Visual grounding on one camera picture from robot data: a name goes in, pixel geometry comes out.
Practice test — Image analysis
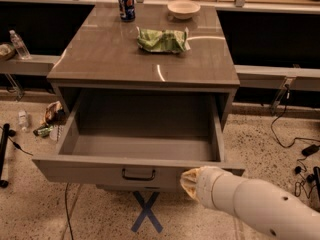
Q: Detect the brown snack bag on floor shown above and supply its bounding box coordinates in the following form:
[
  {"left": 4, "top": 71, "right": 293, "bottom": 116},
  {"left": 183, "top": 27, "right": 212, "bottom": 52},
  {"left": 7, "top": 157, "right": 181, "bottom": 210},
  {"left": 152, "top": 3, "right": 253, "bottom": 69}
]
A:
[{"left": 43, "top": 101, "right": 64, "bottom": 125}]

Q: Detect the basket on left ledge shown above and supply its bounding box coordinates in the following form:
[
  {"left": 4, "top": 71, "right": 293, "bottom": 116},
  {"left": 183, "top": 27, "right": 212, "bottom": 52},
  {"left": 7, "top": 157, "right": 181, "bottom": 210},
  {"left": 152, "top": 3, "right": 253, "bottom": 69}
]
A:
[{"left": 0, "top": 43, "right": 15, "bottom": 61}]

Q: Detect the grey top drawer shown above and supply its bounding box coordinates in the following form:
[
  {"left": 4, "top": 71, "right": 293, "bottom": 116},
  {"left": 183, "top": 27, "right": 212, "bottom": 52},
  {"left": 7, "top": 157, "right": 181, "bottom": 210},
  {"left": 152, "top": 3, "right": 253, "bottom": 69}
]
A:
[{"left": 33, "top": 89, "right": 244, "bottom": 192}]

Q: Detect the blue soda can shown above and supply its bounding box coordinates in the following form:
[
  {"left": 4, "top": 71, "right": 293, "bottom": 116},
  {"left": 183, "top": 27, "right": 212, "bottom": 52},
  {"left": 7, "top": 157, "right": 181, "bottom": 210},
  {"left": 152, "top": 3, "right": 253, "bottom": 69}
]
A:
[{"left": 118, "top": 0, "right": 135, "bottom": 21}]

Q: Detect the black stand edge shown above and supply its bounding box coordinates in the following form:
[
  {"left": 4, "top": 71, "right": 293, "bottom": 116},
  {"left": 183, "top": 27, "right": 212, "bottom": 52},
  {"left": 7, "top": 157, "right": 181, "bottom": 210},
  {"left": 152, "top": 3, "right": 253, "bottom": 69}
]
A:
[
  {"left": 294, "top": 166, "right": 319, "bottom": 199},
  {"left": 0, "top": 123, "right": 16, "bottom": 189}
]

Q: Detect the green crumpled chip bag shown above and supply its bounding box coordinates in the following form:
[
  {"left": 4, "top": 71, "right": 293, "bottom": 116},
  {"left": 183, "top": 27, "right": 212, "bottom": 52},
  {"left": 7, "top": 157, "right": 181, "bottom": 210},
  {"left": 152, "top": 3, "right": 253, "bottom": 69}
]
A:
[{"left": 137, "top": 28, "right": 190, "bottom": 54}]

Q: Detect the black drawer handle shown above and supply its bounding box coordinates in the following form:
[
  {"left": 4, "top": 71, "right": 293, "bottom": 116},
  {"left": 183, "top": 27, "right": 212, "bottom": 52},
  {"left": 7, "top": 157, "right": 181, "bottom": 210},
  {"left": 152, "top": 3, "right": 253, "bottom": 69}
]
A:
[{"left": 122, "top": 168, "right": 156, "bottom": 181}]

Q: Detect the green can on floor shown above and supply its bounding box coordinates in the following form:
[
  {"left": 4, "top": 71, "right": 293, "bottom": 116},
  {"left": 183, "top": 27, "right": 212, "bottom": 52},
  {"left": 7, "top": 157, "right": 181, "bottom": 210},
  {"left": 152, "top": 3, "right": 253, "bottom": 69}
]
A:
[{"left": 33, "top": 126, "right": 53, "bottom": 137}]

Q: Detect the white ceramic bowl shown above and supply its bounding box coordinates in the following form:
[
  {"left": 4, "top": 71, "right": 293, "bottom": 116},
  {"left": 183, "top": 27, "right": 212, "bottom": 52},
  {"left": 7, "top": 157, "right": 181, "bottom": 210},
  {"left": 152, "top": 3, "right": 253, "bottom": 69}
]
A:
[{"left": 167, "top": 0, "right": 201, "bottom": 20}]

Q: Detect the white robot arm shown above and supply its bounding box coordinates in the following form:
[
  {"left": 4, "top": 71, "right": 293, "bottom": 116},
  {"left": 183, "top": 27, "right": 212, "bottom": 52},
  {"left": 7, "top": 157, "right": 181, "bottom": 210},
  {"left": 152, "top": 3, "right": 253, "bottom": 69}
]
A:
[{"left": 180, "top": 166, "right": 320, "bottom": 240}]

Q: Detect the black cable under drawer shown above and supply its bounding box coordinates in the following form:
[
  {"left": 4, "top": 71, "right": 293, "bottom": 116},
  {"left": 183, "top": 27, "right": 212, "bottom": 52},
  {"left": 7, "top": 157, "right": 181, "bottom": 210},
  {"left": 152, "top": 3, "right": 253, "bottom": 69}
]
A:
[{"left": 63, "top": 183, "right": 74, "bottom": 240}]

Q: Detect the clear plastic water bottle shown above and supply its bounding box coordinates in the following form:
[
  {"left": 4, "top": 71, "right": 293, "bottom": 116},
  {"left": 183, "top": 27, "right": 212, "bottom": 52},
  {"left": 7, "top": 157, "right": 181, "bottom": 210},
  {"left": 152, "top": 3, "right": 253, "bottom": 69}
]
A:
[{"left": 9, "top": 30, "right": 31, "bottom": 59}]

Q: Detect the grey drawer cabinet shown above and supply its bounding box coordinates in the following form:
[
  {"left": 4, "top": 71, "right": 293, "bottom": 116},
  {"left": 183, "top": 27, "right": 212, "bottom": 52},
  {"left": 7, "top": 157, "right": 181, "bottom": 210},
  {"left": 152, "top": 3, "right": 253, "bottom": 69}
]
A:
[{"left": 47, "top": 3, "right": 240, "bottom": 123}]

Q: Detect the blue tape cross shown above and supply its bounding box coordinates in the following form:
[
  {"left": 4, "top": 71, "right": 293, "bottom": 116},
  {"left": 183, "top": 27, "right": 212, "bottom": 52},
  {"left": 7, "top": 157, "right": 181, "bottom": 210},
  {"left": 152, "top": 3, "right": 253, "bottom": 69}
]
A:
[{"left": 131, "top": 191, "right": 163, "bottom": 233}]

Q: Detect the small bottle on floor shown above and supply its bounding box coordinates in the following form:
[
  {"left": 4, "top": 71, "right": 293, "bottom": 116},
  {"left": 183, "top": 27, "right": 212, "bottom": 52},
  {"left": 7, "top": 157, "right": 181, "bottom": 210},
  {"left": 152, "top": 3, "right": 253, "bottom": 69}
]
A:
[{"left": 18, "top": 110, "right": 29, "bottom": 132}]

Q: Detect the black stand right edge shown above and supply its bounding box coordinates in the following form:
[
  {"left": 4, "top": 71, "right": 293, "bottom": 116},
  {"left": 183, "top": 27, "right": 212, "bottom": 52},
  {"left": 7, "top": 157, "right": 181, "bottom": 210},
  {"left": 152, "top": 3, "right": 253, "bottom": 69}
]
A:
[{"left": 294, "top": 166, "right": 319, "bottom": 199}]

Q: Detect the black power adapter with cable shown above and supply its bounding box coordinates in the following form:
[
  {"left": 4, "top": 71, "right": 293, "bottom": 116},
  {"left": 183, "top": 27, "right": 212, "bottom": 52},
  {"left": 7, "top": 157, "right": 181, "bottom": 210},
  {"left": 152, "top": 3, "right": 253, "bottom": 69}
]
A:
[{"left": 271, "top": 84, "right": 320, "bottom": 157}]

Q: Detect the black stand left edge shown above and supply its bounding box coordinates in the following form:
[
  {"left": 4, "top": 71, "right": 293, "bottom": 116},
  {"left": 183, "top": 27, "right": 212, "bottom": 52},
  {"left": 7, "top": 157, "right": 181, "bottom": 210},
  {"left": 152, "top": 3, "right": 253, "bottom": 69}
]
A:
[{"left": 0, "top": 123, "right": 16, "bottom": 189}]

